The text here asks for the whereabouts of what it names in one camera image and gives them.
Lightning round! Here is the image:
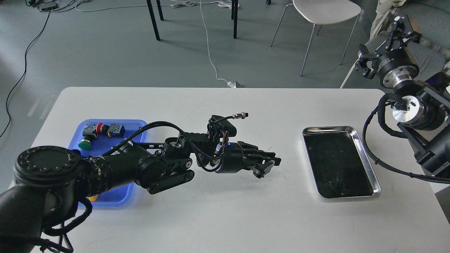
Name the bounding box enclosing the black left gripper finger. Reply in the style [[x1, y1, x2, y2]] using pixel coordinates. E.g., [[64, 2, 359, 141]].
[[243, 142, 276, 158], [250, 157, 281, 179]]

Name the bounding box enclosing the white chair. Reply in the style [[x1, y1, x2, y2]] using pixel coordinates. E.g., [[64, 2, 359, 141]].
[[270, 0, 362, 77]]

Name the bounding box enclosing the yellow push button switch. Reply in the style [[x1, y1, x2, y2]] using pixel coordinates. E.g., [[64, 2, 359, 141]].
[[88, 194, 98, 202]]

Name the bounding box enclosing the black floor cable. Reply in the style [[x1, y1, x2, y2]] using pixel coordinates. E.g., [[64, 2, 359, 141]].
[[0, 0, 83, 137]]

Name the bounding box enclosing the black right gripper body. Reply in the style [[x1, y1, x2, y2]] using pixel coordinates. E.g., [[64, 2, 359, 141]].
[[373, 47, 419, 88]]

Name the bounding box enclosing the white floor cable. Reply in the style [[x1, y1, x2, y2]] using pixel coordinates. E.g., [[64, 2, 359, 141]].
[[75, 0, 244, 88]]

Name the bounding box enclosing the red push button switch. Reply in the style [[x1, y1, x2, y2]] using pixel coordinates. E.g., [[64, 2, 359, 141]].
[[95, 122, 126, 138]]

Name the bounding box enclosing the blue plastic tray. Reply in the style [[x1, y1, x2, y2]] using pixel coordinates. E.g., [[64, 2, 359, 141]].
[[68, 119, 147, 208]]

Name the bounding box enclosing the silver metal tray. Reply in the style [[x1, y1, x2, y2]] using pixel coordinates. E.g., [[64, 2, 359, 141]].
[[302, 125, 381, 200]]

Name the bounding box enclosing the green push button switch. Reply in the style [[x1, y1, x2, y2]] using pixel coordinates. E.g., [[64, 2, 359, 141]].
[[77, 124, 97, 150]]

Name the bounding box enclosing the black table leg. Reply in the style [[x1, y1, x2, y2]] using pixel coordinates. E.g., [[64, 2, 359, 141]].
[[146, 0, 161, 41], [156, 0, 165, 21], [231, 0, 238, 39]]

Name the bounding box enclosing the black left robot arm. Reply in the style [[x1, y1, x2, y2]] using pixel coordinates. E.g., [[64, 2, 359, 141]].
[[1, 112, 281, 253]]

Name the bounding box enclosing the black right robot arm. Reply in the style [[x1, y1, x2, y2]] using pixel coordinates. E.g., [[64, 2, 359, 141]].
[[354, 13, 450, 184]]

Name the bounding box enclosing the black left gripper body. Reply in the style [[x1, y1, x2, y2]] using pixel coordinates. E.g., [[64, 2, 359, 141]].
[[215, 142, 258, 174]]

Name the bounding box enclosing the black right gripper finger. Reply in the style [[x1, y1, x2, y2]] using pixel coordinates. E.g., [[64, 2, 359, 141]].
[[381, 13, 422, 53], [355, 44, 380, 79]]

